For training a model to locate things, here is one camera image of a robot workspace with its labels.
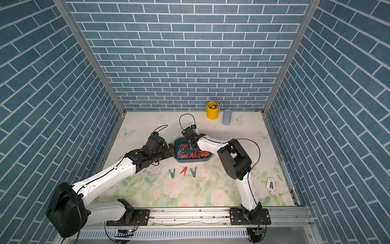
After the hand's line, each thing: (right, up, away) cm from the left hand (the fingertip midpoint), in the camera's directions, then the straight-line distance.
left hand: (173, 151), depth 83 cm
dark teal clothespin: (+11, -14, +5) cm, 18 cm away
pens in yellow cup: (+26, +29, +20) cm, 44 cm away
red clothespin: (+5, -13, +6) cm, 15 cm away
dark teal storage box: (+3, -4, +13) cm, 14 cm away
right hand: (+13, +3, +17) cm, 22 cm away
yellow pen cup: (+23, +24, +28) cm, 44 cm away
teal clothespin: (-2, -14, +5) cm, 15 cm away
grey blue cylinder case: (+35, +18, +33) cm, 51 cm away
